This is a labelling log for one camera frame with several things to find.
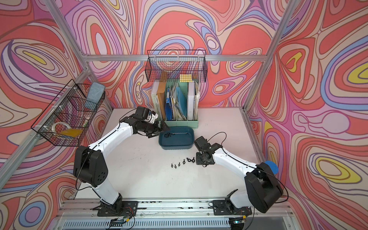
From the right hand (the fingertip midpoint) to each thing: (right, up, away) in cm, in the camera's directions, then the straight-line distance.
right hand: (202, 164), depth 85 cm
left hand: (-23, +20, 0) cm, 30 cm away
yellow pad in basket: (-65, +20, -17) cm, 70 cm away
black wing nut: (-11, 0, +5) cm, 12 cm away
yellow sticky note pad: (-10, +54, +6) cm, 55 cm away
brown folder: (-25, +43, -1) cm, 50 cm away
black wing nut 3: (-17, -3, +3) cm, 17 cm away
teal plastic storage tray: (-17, +14, +18) cm, 29 cm away
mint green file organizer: (-16, +38, +9) cm, 43 cm away
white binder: (-7, +48, +12) cm, 50 cm away
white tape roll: (-73, +22, -19) cm, 78 cm away
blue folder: (-23, +34, +19) cm, 45 cm away
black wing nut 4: (-19, -2, +3) cm, 19 cm away
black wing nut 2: (-14, -1, +3) cm, 15 cm away
